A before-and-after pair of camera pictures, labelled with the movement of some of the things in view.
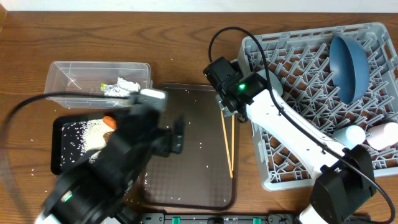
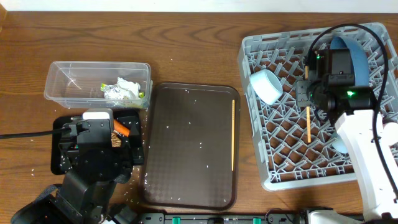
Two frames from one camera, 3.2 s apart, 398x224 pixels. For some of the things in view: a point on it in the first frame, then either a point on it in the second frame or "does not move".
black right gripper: x=223 y=99 to x=303 y=99
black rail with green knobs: x=271 y=218 does not move
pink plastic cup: x=381 y=136 does not move
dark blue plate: x=350 y=68 does not move
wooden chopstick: x=226 y=139 to x=306 y=71
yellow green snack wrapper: x=102 y=86 does not move
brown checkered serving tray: x=199 y=178 does not move
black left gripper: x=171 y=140 to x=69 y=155
